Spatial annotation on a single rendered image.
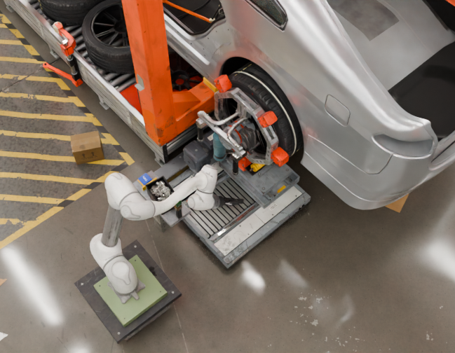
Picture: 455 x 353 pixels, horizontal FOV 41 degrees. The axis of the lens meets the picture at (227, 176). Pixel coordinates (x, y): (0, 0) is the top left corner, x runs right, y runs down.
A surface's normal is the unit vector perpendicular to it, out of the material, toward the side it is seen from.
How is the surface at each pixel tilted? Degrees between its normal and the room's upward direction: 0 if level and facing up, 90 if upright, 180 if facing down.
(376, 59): 22
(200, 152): 0
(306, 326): 0
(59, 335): 0
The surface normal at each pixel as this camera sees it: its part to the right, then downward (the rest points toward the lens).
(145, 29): 0.66, 0.64
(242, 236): 0.00, -0.52
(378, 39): 0.25, -0.25
